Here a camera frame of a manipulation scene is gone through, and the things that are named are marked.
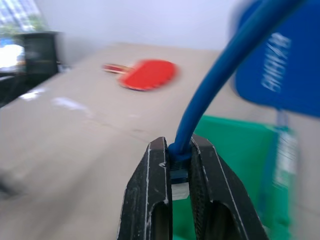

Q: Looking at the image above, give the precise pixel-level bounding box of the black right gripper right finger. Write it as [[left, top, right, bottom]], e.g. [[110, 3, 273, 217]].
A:
[[187, 133, 270, 240]]

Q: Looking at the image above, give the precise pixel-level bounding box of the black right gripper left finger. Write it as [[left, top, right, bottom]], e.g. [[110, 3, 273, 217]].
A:
[[115, 136, 174, 240]]

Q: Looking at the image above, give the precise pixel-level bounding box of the white coupler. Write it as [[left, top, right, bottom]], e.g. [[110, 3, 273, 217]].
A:
[[171, 181, 190, 201]]

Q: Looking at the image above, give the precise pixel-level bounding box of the blue ethernet cable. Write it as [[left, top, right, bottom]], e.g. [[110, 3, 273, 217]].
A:
[[167, 0, 308, 180]]

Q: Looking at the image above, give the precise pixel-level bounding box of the green plastic bin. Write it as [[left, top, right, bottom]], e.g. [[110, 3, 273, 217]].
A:
[[171, 114, 298, 240]]

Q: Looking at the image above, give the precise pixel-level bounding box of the red table tennis paddle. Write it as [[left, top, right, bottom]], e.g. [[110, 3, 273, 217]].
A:
[[102, 58, 180, 92]]

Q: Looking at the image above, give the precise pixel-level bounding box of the blue box with white print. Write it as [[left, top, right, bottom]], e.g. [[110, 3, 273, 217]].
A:
[[228, 0, 320, 117]]

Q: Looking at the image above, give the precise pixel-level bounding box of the black cabinet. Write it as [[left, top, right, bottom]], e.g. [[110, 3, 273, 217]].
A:
[[14, 31, 62, 87]]

